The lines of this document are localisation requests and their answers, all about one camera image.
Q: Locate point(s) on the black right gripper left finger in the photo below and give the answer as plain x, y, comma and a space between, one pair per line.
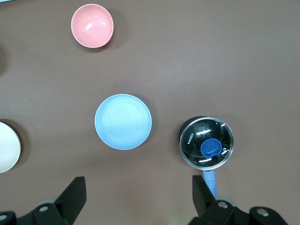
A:
68, 199

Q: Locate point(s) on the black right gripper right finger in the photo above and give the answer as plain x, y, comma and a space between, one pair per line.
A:
206, 201

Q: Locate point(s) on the light blue shallow bowl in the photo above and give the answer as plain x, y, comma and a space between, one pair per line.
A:
123, 122

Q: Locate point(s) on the pink bowl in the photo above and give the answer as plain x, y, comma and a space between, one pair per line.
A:
92, 25

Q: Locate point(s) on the glass lid with blue knob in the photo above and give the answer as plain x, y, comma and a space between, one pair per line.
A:
207, 143

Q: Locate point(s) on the beige bowl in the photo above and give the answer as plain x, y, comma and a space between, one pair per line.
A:
7, 147

